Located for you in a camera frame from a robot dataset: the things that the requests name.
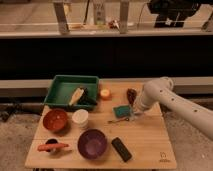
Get blue grey towel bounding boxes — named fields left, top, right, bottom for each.
left=129, top=112, right=137, bottom=121

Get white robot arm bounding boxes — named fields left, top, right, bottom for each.
left=134, top=77, right=213, bottom=141

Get purple bowl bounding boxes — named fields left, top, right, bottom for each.
left=77, top=129, right=108, bottom=160

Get red bowl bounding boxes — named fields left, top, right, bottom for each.
left=43, top=109, right=68, bottom=132

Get green sponge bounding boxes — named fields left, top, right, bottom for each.
left=113, top=105, right=130, bottom=118

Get metal spoon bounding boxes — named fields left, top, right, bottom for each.
left=107, top=117, right=130, bottom=124

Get brown furry toy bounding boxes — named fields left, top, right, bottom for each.
left=127, top=89, right=137, bottom=105

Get orange round fruit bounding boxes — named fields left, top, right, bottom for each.
left=100, top=89, right=111, bottom=100

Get black remote control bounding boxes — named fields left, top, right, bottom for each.
left=111, top=137, right=132, bottom=162

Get black object in tray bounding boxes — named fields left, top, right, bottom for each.
left=80, top=88, right=97, bottom=105

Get white cup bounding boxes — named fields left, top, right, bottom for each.
left=72, top=109, right=89, bottom=129

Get green plastic tray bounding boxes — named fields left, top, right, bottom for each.
left=44, top=75, right=99, bottom=111

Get small black cup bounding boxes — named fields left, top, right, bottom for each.
left=45, top=139, right=58, bottom=154

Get orange carrot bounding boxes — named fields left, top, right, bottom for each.
left=37, top=143, right=69, bottom=151

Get black machine in background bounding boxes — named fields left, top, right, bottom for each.
left=148, top=0, right=201, bottom=28

